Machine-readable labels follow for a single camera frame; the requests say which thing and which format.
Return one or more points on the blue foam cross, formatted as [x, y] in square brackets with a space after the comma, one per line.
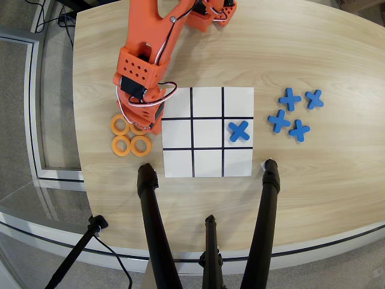
[290, 99]
[279, 121]
[299, 130]
[314, 99]
[239, 131]

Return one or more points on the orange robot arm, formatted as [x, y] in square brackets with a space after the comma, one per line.
[144, 24]

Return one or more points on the small white tag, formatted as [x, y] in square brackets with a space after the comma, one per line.
[262, 165]

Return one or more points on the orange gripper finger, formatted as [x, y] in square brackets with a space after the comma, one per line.
[155, 126]
[129, 113]

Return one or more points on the white tic-tac-toe grid sheet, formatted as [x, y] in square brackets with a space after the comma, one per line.
[207, 134]

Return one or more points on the black stand pole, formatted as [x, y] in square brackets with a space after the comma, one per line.
[75, 250]

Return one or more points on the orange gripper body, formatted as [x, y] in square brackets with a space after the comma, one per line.
[149, 125]

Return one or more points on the white framed glass panel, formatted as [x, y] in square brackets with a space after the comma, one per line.
[33, 105]

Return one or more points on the thick black tripod leg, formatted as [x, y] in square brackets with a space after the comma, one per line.
[264, 210]
[150, 210]

